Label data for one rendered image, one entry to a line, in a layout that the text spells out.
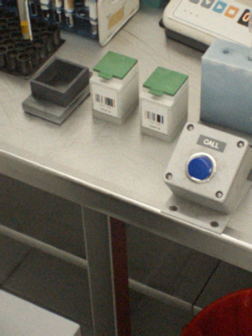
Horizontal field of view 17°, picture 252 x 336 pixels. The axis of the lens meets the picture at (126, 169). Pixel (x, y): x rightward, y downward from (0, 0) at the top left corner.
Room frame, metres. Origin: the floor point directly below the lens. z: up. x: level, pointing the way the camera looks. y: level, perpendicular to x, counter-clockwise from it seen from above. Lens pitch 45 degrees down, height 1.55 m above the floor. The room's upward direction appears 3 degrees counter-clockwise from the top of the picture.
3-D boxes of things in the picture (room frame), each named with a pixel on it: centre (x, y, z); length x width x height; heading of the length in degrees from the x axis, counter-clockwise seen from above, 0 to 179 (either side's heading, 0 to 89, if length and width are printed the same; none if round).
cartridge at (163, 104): (0.75, -0.05, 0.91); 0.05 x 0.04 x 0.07; 149
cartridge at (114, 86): (0.79, 0.01, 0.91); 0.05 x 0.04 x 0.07; 149
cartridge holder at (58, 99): (0.82, 0.07, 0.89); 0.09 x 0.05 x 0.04; 148
